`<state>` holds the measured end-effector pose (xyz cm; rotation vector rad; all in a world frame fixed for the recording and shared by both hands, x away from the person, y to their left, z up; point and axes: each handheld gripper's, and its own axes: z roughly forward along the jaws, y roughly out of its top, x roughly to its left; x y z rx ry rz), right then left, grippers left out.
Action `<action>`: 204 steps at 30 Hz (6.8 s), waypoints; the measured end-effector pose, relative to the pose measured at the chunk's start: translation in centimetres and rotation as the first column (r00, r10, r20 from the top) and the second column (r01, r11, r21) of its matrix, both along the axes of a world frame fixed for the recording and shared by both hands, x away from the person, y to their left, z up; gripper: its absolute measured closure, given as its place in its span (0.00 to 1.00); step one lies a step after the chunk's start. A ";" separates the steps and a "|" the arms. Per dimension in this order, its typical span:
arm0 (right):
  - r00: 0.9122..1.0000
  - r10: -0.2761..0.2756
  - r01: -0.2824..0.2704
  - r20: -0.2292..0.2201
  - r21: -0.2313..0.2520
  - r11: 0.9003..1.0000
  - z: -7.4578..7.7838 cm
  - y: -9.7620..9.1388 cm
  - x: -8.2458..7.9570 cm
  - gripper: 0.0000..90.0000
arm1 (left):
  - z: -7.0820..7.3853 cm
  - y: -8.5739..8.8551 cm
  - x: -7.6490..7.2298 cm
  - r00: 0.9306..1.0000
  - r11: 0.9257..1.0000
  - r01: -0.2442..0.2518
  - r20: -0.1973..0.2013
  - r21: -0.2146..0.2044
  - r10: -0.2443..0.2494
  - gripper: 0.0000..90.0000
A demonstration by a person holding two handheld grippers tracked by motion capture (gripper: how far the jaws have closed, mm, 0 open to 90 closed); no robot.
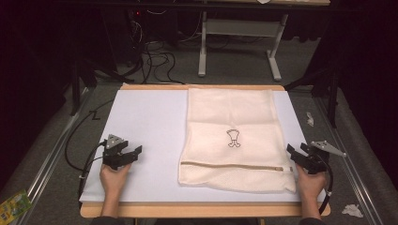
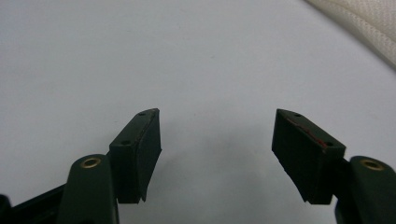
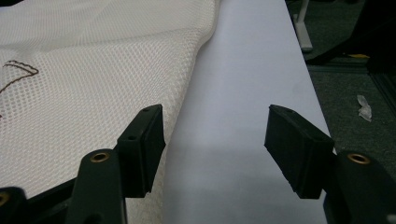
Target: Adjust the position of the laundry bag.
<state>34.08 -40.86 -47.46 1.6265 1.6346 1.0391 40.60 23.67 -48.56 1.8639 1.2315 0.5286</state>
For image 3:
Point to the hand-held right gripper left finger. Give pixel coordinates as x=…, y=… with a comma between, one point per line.
x=141, y=155

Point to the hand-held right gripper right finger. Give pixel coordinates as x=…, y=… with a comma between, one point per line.
x=297, y=149

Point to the white mesh laundry bag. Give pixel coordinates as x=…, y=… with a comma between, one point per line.
x=93, y=93

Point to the crumpled white wrapper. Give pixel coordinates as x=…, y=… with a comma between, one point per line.
x=364, y=109

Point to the small yellow scrap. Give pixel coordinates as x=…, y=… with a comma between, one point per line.
x=358, y=56

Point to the white metal stand leg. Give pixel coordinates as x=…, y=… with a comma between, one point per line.
x=302, y=31

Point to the dark cloth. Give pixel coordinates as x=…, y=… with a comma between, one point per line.
x=367, y=28

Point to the dark metal frame rail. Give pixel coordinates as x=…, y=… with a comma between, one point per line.
x=342, y=69

